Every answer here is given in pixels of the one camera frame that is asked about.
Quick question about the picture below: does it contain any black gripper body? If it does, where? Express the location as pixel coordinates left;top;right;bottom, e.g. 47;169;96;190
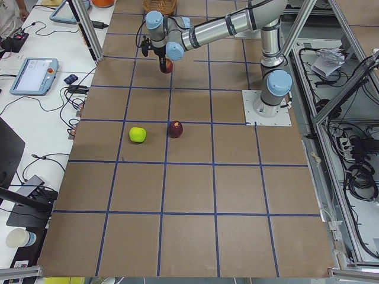
156;49;166;67

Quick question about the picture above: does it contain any red yellow apple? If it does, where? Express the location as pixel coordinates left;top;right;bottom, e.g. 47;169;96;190
159;58;173;74

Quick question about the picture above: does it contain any dark red apple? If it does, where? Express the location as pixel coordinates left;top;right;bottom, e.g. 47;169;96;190
167;121;183;138

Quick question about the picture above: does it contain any wicker basket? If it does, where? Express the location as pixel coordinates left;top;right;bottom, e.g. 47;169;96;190
143;0;178;15

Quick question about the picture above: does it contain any black power adapter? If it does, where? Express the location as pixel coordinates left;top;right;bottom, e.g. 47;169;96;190
91;20;109;29

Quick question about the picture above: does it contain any green apple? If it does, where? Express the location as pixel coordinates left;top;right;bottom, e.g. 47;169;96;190
129;127;147;143

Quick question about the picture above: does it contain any dark blue pouch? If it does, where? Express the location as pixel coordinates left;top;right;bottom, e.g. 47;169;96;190
64;74;78;85

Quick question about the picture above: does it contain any right teach pendant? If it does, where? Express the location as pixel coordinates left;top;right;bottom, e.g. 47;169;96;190
49;1;77;24

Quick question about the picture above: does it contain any teach pendant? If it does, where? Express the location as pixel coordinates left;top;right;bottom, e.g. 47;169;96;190
49;1;77;24
9;57;59;96

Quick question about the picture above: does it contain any left teach pendant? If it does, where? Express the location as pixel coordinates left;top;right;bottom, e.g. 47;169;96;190
9;57;59;96

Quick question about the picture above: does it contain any black monitor stand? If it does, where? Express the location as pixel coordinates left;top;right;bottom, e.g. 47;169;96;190
1;175;58;228

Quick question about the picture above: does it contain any white paper cup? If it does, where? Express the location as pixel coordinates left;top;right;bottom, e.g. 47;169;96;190
5;228;37;249

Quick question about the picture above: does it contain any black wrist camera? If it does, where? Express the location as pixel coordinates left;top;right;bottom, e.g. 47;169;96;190
140;35;151;57

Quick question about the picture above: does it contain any aluminium frame post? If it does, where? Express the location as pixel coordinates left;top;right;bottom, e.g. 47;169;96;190
68;0;104;62

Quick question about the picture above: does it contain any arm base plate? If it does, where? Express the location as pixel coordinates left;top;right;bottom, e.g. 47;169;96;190
242;90;292;127

